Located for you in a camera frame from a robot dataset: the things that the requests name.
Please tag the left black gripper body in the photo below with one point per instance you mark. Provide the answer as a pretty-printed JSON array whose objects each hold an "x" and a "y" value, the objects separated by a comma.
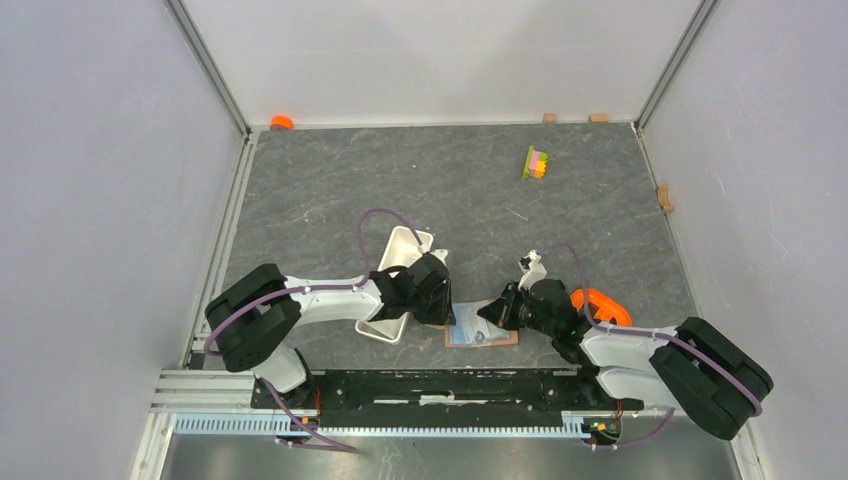
[{"x": 433, "y": 308}]

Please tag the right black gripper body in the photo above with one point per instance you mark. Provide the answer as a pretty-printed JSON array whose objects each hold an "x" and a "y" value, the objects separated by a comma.
[{"x": 520, "y": 311}]

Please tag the brown leather card holder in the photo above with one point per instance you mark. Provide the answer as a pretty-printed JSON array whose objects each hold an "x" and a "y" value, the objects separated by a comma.
[{"x": 500, "y": 337}]

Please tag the white rectangular tray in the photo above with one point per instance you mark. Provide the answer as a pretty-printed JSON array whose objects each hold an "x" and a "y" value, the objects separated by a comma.
[{"x": 389, "y": 322}]

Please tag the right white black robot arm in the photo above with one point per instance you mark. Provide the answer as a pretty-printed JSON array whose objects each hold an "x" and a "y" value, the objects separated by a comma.
[{"x": 692, "y": 367}]

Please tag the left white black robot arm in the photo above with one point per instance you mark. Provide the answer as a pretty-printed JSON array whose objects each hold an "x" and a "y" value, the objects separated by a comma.
[{"x": 250, "y": 321}]

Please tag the orange horseshoe toy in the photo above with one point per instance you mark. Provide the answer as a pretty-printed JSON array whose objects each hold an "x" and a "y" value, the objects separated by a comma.
[{"x": 602, "y": 307}]

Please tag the colourful toy brick stack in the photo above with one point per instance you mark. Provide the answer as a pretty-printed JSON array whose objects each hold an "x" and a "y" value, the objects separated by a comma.
[{"x": 536, "y": 163}]

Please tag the curved wooden piece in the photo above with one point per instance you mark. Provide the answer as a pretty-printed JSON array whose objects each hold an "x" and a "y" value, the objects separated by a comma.
[{"x": 664, "y": 199}]

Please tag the flat wooden block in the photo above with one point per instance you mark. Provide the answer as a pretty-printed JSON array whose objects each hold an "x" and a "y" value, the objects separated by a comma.
[{"x": 599, "y": 118}]

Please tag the orange round cap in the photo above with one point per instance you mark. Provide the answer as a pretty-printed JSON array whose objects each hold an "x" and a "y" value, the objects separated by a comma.
[{"x": 281, "y": 122}]

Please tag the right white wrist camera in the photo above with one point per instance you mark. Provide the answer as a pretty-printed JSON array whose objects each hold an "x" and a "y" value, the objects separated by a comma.
[{"x": 532, "y": 269}]

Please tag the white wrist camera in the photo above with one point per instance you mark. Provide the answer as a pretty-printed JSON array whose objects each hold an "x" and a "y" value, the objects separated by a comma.
[
  {"x": 532, "y": 269},
  {"x": 440, "y": 254}
]

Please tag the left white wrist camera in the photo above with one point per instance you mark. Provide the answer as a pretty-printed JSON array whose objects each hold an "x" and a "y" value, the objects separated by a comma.
[{"x": 440, "y": 254}]

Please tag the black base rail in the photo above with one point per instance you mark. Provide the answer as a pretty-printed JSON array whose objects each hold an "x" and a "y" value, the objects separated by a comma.
[{"x": 524, "y": 397}]

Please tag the blue-white cable duct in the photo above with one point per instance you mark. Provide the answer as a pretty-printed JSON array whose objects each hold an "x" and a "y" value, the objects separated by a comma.
[{"x": 280, "y": 425}]

